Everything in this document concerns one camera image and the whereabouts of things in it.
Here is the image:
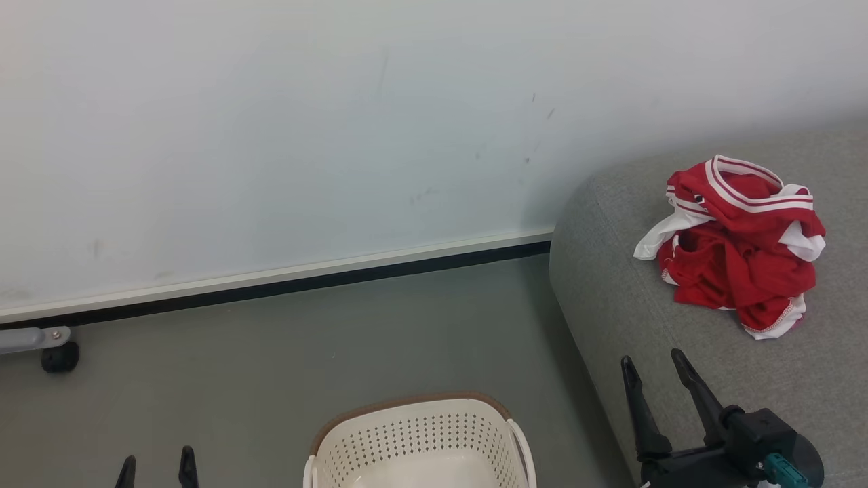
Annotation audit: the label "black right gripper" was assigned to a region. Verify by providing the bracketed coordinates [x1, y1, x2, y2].
[622, 349, 825, 488]

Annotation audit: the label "white perforated laundry basket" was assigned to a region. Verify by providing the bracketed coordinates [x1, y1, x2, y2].
[303, 392, 538, 488]

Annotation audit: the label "red basketball jersey with lettering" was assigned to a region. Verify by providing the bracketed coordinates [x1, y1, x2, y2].
[633, 155, 827, 272]

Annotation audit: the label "white and black baseboard strip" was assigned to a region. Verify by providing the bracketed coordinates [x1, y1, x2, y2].
[0, 229, 554, 331]

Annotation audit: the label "teal cable connector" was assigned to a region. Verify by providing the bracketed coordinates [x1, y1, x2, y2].
[763, 453, 809, 488]

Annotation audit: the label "grey metal furniture leg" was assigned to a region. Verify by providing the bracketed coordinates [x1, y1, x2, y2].
[0, 327, 72, 355]

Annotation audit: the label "red shorts with white trim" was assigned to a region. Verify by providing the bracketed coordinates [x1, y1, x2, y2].
[659, 227, 818, 340]

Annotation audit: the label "grey fabric sofa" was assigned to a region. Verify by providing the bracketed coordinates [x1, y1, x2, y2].
[549, 125, 868, 488]

